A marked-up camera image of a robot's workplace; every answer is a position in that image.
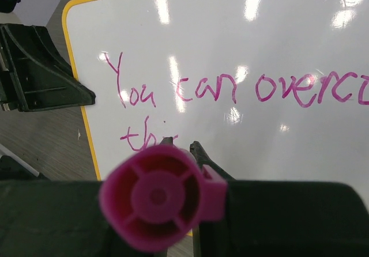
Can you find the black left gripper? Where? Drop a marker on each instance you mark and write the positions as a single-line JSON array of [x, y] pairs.
[[34, 76]]

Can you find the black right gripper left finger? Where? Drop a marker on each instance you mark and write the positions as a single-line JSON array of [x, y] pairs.
[[56, 218]]

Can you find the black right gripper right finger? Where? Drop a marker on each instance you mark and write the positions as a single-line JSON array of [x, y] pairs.
[[272, 218]]

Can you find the pink-capped whiteboard marker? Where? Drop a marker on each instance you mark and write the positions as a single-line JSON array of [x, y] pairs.
[[158, 195]]

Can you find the orange-framed whiteboard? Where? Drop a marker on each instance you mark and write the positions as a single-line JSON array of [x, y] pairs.
[[273, 90]]

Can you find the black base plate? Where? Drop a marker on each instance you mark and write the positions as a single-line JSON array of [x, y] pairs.
[[14, 168]]

